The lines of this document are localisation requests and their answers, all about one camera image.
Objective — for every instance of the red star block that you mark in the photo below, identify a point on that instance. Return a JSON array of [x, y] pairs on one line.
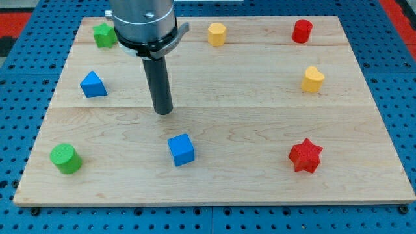
[[305, 156]]

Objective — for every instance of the green cylinder block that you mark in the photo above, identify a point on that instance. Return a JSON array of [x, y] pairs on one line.
[[65, 158]]

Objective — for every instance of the blue triangle block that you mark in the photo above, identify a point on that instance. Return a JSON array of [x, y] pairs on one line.
[[92, 86]]

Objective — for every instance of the red cylinder block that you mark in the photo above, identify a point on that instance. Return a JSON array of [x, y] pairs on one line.
[[302, 30]]

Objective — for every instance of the yellow hexagon block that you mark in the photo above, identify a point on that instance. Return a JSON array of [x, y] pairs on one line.
[[217, 33]]

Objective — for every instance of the yellow heart block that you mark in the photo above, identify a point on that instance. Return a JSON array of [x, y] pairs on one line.
[[312, 80]]

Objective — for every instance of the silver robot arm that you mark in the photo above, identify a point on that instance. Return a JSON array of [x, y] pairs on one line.
[[147, 28]]

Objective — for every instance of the green star block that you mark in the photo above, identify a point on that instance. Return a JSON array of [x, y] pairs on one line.
[[104, 35]]

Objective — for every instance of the blue cube block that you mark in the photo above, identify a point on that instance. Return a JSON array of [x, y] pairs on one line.
[[181, 149]]

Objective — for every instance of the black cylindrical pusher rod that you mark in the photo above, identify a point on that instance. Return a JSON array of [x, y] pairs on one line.
[[159, 86]]

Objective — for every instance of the wooden board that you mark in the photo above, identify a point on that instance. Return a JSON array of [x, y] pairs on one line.
[[243, 108]]

